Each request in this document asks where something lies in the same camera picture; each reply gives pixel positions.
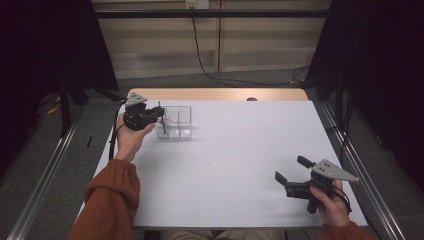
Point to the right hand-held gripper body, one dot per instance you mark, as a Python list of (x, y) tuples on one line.
[(316, 185)]

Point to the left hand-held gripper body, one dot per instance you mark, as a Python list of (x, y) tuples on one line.
[(136, 115)]

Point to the thin black brush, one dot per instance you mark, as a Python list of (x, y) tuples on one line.
[(163, 126)]

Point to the clear plastic organizer box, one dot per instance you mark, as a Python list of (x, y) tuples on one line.
[(176, 128)]

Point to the person's right hand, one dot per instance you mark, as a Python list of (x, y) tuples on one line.
[(333, 208)]

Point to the person's left hand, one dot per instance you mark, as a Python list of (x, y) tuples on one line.
[(131, 143)]

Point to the small black stick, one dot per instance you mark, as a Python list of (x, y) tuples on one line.
[(89, 142)]

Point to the white table mat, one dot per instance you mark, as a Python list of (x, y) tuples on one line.
[(226, 173)]

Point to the wooden table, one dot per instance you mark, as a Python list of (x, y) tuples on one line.
[(216, 94)]

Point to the yellow floor item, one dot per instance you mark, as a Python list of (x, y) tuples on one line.
[(53, 110)]

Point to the person's legs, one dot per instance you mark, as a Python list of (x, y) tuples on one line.
[(220, 235)]

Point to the dark curtain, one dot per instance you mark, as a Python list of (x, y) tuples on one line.
[(383, 66), (43, 43)]

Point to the metal floor rail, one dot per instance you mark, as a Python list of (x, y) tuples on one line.
[(43, 180), (366, 166)]

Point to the black stand post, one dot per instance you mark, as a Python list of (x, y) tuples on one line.
[(65, 110), (339, 100)]

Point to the black metal frame bar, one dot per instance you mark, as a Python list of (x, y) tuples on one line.
[(213, 13)]

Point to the white wall outlet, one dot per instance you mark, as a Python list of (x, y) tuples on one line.
[(197, 3)]

